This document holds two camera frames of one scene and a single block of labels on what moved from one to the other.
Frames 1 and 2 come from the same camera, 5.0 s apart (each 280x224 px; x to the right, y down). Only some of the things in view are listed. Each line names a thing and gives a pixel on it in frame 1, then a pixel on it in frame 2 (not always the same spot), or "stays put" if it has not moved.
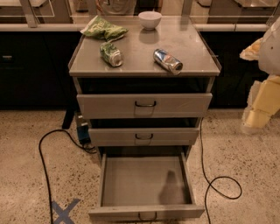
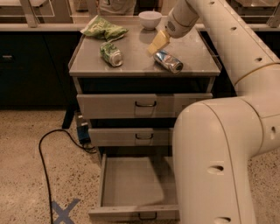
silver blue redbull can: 168,61 stays put
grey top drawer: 142,106 stays put
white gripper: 270,57 to 178,25
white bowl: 150,19 stays put
